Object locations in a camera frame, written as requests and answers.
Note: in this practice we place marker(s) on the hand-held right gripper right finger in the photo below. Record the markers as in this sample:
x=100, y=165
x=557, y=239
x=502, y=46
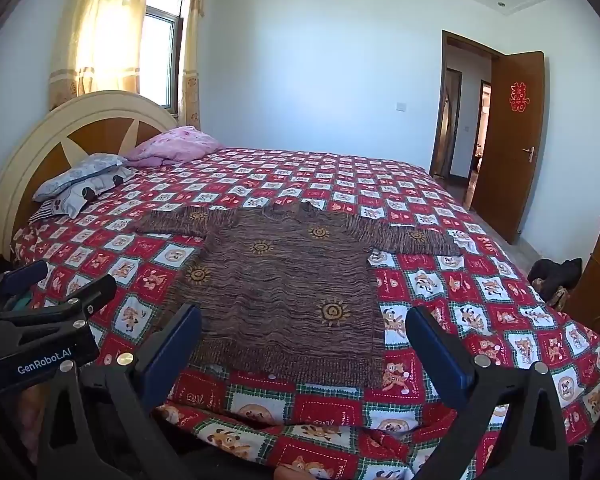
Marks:
x=440, y=355

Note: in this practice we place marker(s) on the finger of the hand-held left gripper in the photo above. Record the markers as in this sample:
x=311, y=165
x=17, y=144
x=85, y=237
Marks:
x=25, y=277
x=75, y=302

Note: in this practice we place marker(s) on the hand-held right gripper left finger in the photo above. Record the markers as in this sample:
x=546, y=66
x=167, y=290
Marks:
x=172, y=350

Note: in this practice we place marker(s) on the brown knitted sweater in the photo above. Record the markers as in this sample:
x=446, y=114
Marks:
x=280, y=285

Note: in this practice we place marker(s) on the white dotted pillow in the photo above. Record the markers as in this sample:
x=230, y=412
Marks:
x=70, y=203

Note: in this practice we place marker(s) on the grey-blue pillow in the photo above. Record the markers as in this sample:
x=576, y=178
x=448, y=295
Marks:
x=80, y=172

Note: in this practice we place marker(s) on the cream and wood headboard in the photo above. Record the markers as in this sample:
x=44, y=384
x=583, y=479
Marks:
x=30, y=150

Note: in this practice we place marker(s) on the dark bag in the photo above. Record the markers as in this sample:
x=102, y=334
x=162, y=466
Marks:
x=555, y=275

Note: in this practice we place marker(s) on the red checked cartoon blanket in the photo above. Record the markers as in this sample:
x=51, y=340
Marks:
x=430, y=200

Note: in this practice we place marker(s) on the pink pillow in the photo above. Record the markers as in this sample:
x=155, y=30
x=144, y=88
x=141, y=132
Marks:
x=175, y=145

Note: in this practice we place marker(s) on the brown wooden door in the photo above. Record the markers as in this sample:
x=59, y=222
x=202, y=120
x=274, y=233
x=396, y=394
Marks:
x=505, y=170

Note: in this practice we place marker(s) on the yellow sheer curtain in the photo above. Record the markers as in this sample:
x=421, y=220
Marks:
x=100, y=35

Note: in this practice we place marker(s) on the window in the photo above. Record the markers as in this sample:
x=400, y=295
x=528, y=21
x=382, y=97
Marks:
x=161, y=50

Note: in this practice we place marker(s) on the cream patterned curtain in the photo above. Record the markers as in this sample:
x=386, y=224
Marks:
x=190, y=60

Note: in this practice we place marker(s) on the red paper door decoration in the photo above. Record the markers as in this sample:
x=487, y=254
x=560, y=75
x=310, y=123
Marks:
x=519, y=97

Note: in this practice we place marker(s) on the wooden door frame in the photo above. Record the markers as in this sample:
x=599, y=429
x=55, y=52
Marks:
x=442, y=110

